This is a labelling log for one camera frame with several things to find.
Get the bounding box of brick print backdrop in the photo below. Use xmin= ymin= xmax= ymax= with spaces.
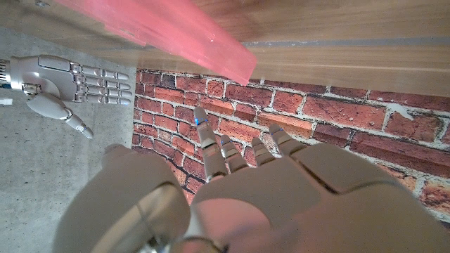
xmin=131 ymin=68 xmax=450 ymax=226

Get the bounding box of pink translucent pencil case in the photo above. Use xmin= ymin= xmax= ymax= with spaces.
xmin=52 ymin=0 xmax=259 ymax=87

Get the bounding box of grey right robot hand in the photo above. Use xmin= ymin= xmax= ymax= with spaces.
xmin=8 ymin=54 xmax=134 ymax=140

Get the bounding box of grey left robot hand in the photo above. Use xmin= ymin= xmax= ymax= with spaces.
xmin=52 ymin=106 xmax=450 ymax=253

